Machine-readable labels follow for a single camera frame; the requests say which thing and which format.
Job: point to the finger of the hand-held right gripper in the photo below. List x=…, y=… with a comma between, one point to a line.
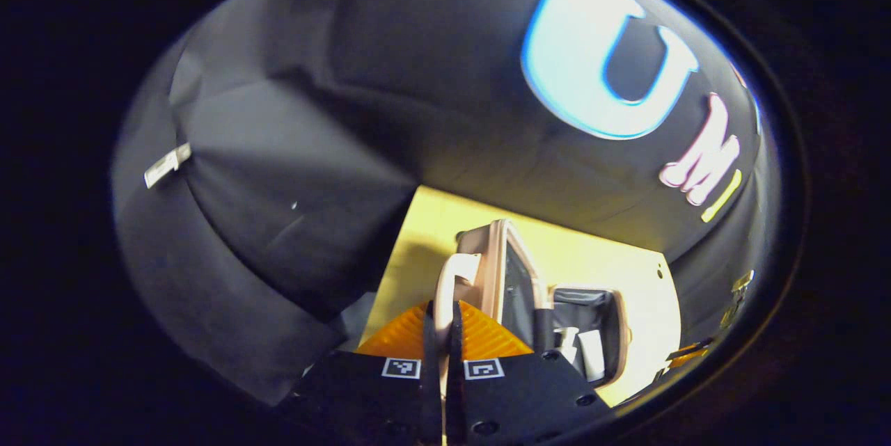
x=689, y=354

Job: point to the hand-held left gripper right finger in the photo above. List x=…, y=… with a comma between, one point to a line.
x=456, y=362

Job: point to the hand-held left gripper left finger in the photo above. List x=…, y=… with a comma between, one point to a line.
x=430, y=362

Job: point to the pink suitcase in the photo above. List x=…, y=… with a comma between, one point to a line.
x=487, y=272

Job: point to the white pump bottle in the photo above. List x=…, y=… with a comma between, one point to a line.
x=590, y=355

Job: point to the white backdrop clip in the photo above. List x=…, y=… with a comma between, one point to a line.
x=167, y=165

